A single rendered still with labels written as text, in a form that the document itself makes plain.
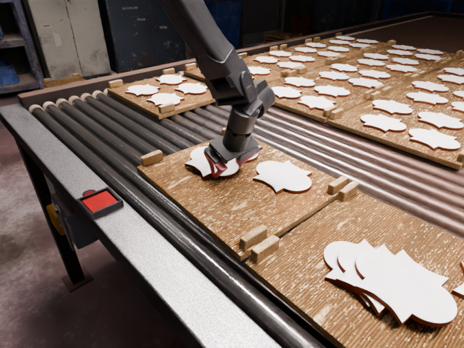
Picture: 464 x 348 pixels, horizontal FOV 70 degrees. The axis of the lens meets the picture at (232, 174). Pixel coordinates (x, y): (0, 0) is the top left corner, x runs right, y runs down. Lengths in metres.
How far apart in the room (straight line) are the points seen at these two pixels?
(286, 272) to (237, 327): 0.12
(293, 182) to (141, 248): 0.37
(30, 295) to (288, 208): 1.54
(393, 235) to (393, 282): 0.16
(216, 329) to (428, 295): 0.32
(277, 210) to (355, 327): 0.28
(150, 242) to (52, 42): 4.47
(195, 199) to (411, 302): 0.45
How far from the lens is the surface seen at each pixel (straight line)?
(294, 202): 0.74
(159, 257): 0.65
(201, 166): 0.83
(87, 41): 5.10
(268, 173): 0.81
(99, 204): 0.79
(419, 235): 0.74
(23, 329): 1.88
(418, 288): 0.60
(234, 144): 0.71
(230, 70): 0.62
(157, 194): 0.81
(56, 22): 5.00
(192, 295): 0.59
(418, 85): 1.65
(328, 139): 1.08
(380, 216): 0.76
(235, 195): 0.75
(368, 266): 0.60
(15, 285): 2.09
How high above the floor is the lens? 1.38
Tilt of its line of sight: 32 degrees down
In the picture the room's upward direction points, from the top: straight up
